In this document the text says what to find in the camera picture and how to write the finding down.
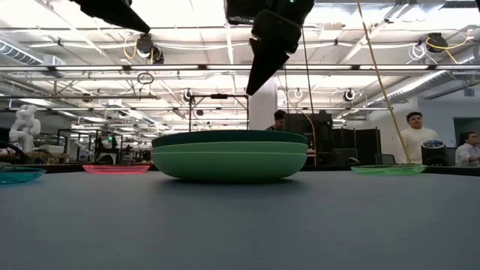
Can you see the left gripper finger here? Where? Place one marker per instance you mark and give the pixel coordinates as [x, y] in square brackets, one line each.
[112, 13]

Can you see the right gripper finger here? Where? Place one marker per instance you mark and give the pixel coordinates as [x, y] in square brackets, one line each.
[268, 56]

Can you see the dark green plastic plate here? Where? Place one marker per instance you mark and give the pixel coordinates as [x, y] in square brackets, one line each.
[228, 137]

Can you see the light green plastic plate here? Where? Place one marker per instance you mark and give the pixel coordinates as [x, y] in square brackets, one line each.
[228, 168]
[228, 147]

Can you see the green transparent plastic plate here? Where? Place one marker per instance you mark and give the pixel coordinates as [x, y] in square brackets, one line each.
[367, 169]
[412, 170]

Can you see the pink transparent plastic plate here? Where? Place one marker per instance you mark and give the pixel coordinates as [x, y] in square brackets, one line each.
[116, 169]

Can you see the cyan transparent plastic plate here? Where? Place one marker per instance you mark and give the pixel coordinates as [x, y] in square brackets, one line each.
[18, 175]

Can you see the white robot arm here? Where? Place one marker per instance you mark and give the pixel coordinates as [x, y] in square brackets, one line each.
[24, 125]

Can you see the white round pillar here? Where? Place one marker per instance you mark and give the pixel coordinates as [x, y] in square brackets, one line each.
[264, 112]

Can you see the person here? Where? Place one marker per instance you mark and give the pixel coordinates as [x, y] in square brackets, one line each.
[279, 116]
[416, 142]
[468, 150]

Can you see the long ceiling light bar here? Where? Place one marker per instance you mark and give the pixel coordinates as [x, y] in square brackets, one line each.
[168, 67]

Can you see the black cabinet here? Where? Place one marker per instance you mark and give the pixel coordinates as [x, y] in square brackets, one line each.
[318, 127]

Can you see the black partition panels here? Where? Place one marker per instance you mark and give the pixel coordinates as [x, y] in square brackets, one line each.
[356, 144]

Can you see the black cylindrical device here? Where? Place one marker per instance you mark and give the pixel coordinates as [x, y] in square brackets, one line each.
[435, 155]

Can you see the black gantry frame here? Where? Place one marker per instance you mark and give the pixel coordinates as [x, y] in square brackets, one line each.
[219, 96]

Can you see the silver ventilation duct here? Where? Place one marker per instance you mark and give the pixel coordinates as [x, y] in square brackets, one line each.
[431, 84]
[22, 56]

